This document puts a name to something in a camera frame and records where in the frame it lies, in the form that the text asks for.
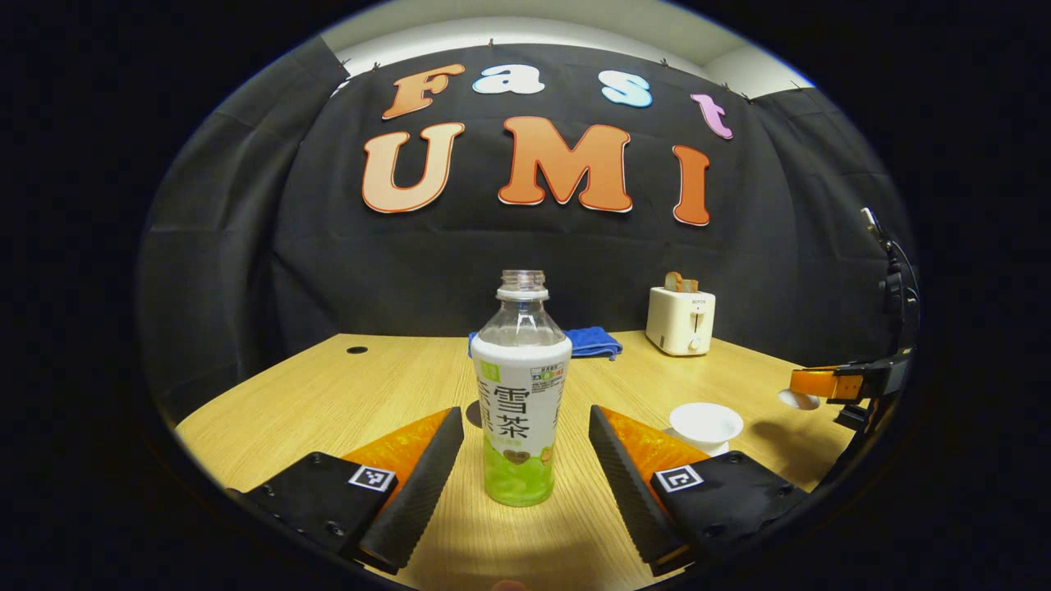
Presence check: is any white saucer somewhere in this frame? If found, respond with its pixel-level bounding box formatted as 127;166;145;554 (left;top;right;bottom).
663;427;733;458

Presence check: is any clear water bottle green label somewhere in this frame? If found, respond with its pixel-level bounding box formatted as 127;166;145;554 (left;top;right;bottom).
470;269;573;507

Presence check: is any blue towel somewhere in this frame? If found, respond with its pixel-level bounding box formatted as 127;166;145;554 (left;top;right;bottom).
468;327;623;361

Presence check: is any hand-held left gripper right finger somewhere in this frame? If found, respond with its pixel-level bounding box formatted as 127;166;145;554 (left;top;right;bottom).
588;404;811;578

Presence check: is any white teacup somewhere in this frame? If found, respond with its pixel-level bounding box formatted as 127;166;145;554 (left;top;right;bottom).
668;401;745;449

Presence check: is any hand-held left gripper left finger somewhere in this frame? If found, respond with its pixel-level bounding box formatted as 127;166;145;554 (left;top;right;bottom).
226;406;466;575

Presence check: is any cream toaster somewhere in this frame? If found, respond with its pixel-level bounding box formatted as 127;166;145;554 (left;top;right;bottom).
645;286;717;357

